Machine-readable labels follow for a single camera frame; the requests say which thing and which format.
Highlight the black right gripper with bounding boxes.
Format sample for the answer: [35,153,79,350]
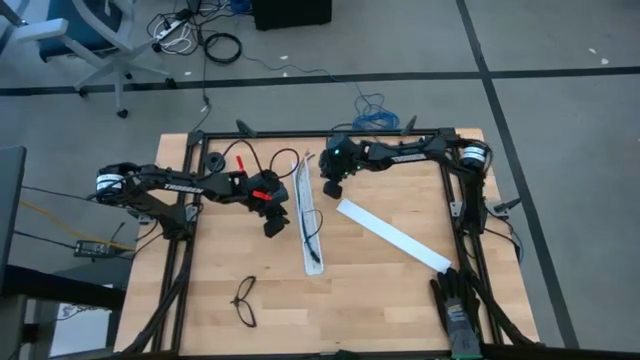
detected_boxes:
[319,134,364,182]

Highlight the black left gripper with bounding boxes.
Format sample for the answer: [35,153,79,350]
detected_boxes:
[245,170,293,222]

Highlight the green cable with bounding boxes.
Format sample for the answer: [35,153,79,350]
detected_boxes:
[295,164,314,251]

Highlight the white slotted cable duct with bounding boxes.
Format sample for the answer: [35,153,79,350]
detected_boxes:
[290,152,326,277]

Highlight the white duct cover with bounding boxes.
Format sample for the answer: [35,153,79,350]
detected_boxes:
[336,198,454,275]

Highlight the dark tape roll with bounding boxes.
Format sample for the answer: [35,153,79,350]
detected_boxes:
[205,152,227,174]

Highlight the black box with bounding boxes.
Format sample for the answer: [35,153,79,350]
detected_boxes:
[250,0,334,31]

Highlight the black power adapter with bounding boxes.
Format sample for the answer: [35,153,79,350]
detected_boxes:
[73,239,114,260]

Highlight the black grey work glove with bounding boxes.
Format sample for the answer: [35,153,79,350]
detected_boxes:
[429,267,484,359]

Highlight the white power strip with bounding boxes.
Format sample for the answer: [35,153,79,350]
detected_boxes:
[154,12,194,41]

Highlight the grey office chair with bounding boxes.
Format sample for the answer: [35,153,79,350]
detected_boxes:
[13,0,176,120]

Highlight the black side table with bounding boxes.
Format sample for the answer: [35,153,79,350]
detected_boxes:
[0,263,127,360]

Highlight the dark grey panel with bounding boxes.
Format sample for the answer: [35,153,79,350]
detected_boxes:
[0,144,29,294]

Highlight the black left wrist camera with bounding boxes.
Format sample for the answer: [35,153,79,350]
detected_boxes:
[262,214,289,239]

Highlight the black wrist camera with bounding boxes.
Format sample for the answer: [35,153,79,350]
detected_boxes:
[262,214,289,239]
[322,179,345,200]

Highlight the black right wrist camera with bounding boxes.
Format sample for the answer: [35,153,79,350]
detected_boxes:
[322,179,345,200]

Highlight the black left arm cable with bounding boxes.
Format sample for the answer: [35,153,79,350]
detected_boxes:
[209,139,301,182]

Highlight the black aluminium table frame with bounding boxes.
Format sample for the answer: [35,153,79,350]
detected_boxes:
[149,114,506,360]

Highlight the blue network cable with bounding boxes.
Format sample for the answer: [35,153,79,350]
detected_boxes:
[242,53,401,132]

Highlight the black frame eyeglasses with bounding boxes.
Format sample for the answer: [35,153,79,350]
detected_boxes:
[229,274,259,329]

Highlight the long black loose cable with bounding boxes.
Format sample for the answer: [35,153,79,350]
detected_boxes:
[192,0,214,134]

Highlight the black braided cable sleeve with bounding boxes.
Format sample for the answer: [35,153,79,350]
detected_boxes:
[122,234,196,356]
[462,269,544,349]

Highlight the black coiled cable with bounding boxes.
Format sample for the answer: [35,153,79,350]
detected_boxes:
[203,32,244,65]

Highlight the white loose cable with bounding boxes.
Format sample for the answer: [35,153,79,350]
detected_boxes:
[157,19,196,55]

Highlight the thin yellow cable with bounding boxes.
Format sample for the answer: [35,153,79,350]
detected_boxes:
[19,199,136,251]

